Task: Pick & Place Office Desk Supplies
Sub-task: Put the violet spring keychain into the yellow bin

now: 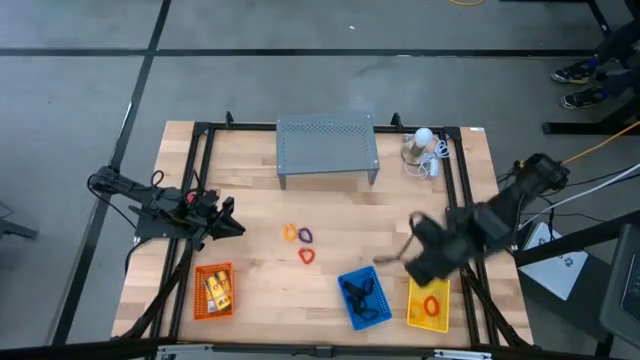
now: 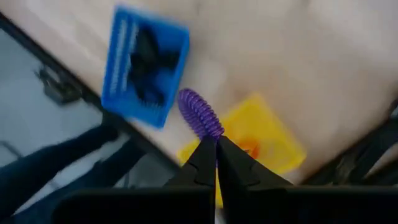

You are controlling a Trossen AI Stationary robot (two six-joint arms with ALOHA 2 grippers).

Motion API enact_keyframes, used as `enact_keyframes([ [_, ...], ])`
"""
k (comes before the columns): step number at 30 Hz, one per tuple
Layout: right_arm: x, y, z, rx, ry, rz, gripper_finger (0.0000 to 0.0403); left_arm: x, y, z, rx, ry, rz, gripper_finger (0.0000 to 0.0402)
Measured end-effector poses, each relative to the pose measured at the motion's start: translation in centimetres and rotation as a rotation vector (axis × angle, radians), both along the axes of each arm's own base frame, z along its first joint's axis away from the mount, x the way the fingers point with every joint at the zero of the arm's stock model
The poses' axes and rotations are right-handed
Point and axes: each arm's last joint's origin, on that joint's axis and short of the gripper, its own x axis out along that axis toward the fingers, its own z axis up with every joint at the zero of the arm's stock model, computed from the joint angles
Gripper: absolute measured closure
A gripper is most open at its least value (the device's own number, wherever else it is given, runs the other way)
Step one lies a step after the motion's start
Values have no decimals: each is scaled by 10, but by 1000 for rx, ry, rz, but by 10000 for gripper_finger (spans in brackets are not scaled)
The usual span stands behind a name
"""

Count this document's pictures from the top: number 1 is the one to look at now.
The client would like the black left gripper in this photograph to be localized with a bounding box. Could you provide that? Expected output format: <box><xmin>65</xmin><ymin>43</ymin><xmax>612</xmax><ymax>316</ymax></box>
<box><xmin>187</xmin><ymin>188</ymin><xmax>247</xmax><ymax>251</ymax></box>

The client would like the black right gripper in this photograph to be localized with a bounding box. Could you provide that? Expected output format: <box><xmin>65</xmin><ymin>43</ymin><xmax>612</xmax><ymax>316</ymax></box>
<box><xmin>374</xmin><ymin>203</ymin><xmax>497</xmax><ymax>290</ymax></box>

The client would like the yellow glue bottle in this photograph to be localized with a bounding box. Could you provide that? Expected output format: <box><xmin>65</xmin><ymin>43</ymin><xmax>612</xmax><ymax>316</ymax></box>
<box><xmin>204</xmin><ymin>273</ymin><xmax>224</xmax><ymax>314</ymax></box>
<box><xmin>214</xmin><ymin>270</ymin><xmax>234</xmax><ymax>310</ymax></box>

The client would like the black binder clip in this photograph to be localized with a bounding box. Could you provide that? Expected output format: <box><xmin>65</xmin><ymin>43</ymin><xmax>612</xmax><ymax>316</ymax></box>
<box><xmin>347</xmin><ymin>298</ymin><xmax>380</xmax><ymax>322</ymax></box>
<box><xmin>343</xmin><ymin>277</ymin><xmax>376</xmax><ymax>302</ymax></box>

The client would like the blue plastic basket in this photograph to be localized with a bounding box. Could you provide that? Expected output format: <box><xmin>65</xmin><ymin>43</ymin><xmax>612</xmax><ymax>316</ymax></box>
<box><xmin>336</xmin><ymin>264</ymin><xmax>394</xmax><ymax>333</ymax></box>

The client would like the yellow plastic basket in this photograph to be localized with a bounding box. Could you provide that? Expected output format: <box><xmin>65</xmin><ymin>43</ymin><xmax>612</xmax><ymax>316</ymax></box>
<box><xmin>405</xmin><ymin>276</ymin><xmax>452</xmax><ymax>334</ymax></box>

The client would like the orange plastic basket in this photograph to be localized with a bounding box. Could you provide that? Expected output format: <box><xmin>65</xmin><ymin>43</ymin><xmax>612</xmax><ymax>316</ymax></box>
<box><xmin>193</xmin><ymin>261</ymin><xmax>237</xmax><ymax>322</ymax></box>

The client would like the white globe table lamp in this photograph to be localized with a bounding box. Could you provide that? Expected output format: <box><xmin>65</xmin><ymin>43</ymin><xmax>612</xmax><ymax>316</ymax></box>
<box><xmin>400</xmin><ymin>126</ymin><xmax>435</xmax><ymax>167</ymax></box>

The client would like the grey perforated metal riser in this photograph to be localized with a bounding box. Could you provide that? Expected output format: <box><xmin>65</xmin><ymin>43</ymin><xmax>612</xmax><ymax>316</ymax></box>
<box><xmin>275</xmin><ymin>113</ymin><xmax>381</xmax><ymax>191</ymax></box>

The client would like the white cardboard box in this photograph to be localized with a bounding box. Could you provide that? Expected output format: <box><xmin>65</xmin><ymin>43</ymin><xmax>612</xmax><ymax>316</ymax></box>
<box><xmin>517</xmin><ymin>221</ymin><xmax>592</xmax><ymax>302</ymax></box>

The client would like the black diagonal bar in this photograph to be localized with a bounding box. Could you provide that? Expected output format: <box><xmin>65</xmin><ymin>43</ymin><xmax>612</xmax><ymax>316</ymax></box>
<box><xmin>512</xmin><ymin>208</ymin><xmax>640</xmax><ymax>268</ymax></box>

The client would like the black rig crossbeam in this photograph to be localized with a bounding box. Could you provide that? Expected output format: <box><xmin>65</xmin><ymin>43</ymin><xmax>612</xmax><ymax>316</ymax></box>
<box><xmin>0</xmin><ymin>337</ymin><xmax>640</xmax><ymax>360</ymax></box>

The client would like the grey floor stand foot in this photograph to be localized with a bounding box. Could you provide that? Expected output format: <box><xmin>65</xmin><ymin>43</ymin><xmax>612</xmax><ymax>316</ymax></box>
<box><xmin>0</xmin><ymin>201</ymin><xmax>40</xmax><ymax>242</ymax></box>

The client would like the grey equipment case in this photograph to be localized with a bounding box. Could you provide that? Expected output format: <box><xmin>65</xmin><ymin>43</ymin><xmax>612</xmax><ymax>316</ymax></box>
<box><xmin>598</xmin><ymin>223</ymin><xmax>640</xmax><ymax>350</ymax></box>

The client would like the person's shoe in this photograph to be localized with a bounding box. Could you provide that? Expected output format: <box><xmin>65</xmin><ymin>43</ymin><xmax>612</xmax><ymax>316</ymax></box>
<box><xmin>559</xmin><ymin>85</ymin><xmax>610</xmax><ymax>111</ymax></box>
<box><xmin>550</xmin><ymin>57</ymin><xmax>600</xmax><ymax>85</ymax></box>

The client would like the person's leg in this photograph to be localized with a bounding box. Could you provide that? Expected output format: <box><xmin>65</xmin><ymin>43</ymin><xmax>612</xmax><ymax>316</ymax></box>
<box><xmin>593</xmin><ymin>18</ymin><xmax>640</xmax><ymax>101</ymax></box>

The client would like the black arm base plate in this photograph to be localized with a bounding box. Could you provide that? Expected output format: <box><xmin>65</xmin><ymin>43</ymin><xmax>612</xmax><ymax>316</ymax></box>
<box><xmin>133</xmin><ymin>202</ymin><xmax>207</xmax><ymax>241</ymax></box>

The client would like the white coiled lamp cable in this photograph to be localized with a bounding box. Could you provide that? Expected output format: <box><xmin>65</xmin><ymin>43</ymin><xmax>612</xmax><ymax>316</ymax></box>
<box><xmin>402</xmin><ymin>138</ymin><xmax>452</xmax><ymax>181</ymax></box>

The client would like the white floor cable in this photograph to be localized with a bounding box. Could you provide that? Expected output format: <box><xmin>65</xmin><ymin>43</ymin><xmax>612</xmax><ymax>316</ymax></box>
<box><xmin>519</xmin><ymin>162</ymin><xmax>640</xmax><ymax>229</ymax></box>

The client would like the black neighbouring table frame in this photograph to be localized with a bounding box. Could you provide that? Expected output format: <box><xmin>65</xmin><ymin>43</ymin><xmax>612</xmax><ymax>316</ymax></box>
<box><xmin>499</xmin><ymin>0</ymin><xmax>640</xmax><ymax>136</ymax></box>

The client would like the yellow power cable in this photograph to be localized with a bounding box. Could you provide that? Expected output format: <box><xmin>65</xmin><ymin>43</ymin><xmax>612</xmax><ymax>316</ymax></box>
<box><xmin>559</xmin><ymin>121</ymin><xmax>640</xmax><ymax>167</ymax></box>

